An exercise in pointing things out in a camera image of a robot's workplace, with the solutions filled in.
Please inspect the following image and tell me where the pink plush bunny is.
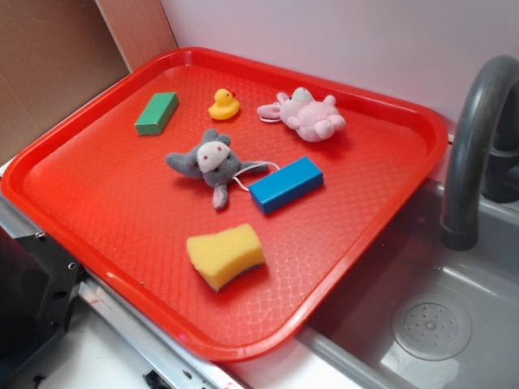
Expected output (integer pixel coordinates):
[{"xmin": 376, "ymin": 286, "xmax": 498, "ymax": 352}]
[{"xmin": 256, "ymin": 87, "xmax": 346, "ymax": 143}]

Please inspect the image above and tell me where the red plastic tray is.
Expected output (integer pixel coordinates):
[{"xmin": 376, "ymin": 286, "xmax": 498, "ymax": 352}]
[{"xmin": 1, "ymin": 48, "xmax": 448, "ymax": 361}]

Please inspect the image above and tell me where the blue wooden block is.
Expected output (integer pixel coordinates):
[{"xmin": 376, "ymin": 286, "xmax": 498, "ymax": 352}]
[{"xmin": 249, "ymin": 157, "xmax": 324, "ymax": 215}]

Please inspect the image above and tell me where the grey plush animal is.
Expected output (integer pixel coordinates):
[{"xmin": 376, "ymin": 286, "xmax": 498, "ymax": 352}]
[{"xmin": 165, "ymin": 129, "xmax": 280, "ymax": 210}]

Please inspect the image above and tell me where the yellow sponge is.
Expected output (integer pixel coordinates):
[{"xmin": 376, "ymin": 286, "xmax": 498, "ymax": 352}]
[{"xmin": 186, "ymin": 224, "xmax": 266, "ymax": 292}]

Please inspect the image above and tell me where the yellow rubber duck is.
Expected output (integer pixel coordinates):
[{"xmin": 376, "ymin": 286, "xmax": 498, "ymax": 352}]
[{"xmin": 208, "ymin": 88, "xmax": 241, "ymax": 121}]

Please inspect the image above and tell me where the green wooden block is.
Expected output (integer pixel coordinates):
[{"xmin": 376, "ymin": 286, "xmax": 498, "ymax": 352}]
[{"xmin": 135, "ymin": 92, "xmax": 179, "ymax": 136}]

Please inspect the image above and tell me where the grey plastic sink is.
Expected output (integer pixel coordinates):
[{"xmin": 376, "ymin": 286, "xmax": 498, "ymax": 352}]
[{"xmin": 298, "ymin": 173, "xmax": 519, "ymax": 389}]

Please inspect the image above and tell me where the grey toy faucet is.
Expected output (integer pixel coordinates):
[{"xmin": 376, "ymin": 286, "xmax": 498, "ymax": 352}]
[{"xmin": 440, "ymin": 55, "xmax": 518, "ymax": 250}]

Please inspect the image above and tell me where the brown cardboard panel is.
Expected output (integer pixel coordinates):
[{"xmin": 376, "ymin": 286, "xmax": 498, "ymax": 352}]
[{"xmin": 1, "ymin": 1, "xmax": 178, "ymax": 163}]

